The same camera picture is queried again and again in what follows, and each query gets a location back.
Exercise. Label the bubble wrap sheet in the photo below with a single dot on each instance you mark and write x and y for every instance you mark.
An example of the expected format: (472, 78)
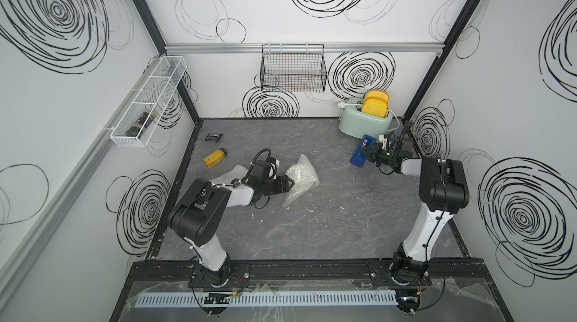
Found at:
(238, 172)
(305, 179)

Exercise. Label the black front mounting rail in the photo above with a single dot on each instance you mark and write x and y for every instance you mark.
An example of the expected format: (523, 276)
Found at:
(253, 269)

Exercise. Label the black wire wall basket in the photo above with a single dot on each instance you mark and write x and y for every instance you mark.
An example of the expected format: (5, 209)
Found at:
(293, 68)

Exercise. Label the dark bottle in shelf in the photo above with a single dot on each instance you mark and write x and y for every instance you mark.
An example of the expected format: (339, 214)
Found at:
(141, 124)

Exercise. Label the white slotted cable duct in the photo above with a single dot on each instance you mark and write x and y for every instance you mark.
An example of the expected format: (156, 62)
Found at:
(268, 299)

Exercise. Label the white wire wall shelf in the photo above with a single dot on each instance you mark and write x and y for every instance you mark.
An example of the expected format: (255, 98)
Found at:
(161, 80)

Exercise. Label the small black clip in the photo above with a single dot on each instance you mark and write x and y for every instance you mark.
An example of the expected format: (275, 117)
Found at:
(215, 137)

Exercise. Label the front yellow sponge toast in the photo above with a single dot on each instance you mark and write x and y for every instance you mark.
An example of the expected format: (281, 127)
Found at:
(377, 107)

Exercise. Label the yellow sponge toast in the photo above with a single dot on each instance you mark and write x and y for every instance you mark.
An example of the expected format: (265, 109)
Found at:
(377, 94)
(377, 107)

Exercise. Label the mint green toaster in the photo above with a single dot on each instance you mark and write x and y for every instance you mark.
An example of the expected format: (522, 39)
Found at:
(355, 123)

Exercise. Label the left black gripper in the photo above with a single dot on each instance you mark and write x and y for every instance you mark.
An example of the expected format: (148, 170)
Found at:
(281, 185)

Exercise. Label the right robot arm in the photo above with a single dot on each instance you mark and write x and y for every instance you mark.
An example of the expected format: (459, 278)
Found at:
(443, 191)

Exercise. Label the rear yellow sponge toast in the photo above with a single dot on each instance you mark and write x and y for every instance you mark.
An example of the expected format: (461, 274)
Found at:
(377, 94)

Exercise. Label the blue tape dispenser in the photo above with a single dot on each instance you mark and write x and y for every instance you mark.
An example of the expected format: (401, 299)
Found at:
(358, 159)

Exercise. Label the yellow bottle black cap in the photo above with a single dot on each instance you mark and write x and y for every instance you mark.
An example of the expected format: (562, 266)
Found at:
(215, 158)

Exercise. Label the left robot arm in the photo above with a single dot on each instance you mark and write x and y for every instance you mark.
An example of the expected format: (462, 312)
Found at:
(197, 216)

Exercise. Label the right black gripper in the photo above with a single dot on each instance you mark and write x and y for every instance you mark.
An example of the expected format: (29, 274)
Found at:
(373, 154)

